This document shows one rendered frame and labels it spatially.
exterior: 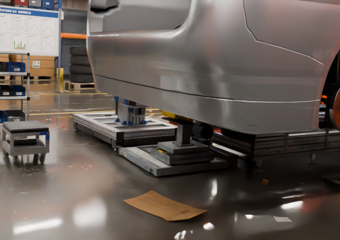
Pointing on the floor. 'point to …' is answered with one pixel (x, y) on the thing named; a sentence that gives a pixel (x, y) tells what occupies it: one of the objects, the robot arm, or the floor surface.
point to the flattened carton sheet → (163, 206)
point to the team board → (31, 32)
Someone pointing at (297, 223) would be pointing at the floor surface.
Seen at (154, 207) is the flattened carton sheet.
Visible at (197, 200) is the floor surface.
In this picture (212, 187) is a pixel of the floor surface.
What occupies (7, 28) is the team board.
